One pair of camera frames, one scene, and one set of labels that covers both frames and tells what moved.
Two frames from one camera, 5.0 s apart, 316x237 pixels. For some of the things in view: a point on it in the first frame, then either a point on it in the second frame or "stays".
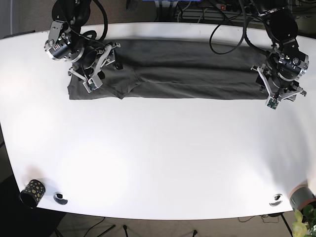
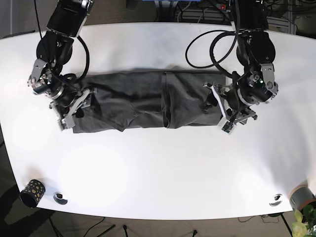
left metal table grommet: [58, 197] stays
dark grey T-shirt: [170, 69] → [150, 98]
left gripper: [88, 68] → [65, 116]
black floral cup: [30, 196] stays
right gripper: [278, 89] → [234, 110]
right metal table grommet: [278, 200] stays
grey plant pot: [300, 196] stays
